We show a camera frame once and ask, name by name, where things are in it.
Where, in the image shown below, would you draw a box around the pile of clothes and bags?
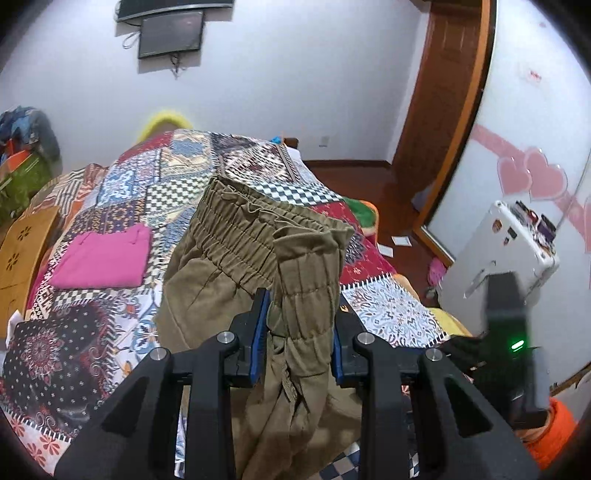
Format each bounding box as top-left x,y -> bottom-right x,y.
1,106 -> 60,225

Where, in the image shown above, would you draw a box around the wooden headboard panel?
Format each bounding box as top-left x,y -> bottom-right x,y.
0,206 -> 58,341

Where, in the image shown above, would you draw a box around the colourful patchwork bedspread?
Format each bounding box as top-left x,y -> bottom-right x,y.
0,128 -> 452,480

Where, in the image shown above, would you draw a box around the brown wooden door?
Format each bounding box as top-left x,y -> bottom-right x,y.
393,1 -> 496,225

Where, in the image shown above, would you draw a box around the wall-mounted black monitor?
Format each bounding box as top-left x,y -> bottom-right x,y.
138,10 -> 205,60

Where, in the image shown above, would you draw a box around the orange sleeve forearm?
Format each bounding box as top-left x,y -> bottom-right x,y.
515,397 -> 577,470

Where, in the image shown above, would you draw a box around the olive green pants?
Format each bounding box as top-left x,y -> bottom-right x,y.
155,176 -> 362,479

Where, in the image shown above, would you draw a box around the yellow curved bed frame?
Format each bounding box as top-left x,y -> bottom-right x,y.
136,110 -> 193,144

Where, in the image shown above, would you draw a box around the green orange blanket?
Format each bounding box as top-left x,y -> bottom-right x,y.
344,197 -> 380,245

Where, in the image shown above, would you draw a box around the white paper on floor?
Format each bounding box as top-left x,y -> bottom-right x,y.
392,236 -> 412,247
377,244 -> 394,258

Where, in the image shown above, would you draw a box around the white box with items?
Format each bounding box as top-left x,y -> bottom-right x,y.
437,200 -> 560,335

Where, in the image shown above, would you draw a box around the folded pink garment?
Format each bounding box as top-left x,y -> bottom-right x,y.
49,223 -> 152,290

